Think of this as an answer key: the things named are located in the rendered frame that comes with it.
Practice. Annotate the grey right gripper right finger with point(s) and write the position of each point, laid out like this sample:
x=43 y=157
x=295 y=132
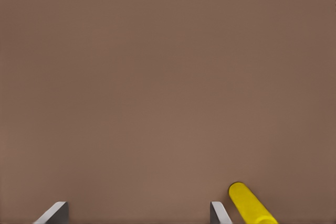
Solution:
x=218 y=214

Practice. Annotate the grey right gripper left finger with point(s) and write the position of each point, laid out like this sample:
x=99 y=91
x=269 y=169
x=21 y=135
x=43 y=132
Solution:
x=56 y=214

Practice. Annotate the yellow sauce bottle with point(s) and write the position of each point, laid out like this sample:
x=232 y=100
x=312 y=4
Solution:
x=246 y=204

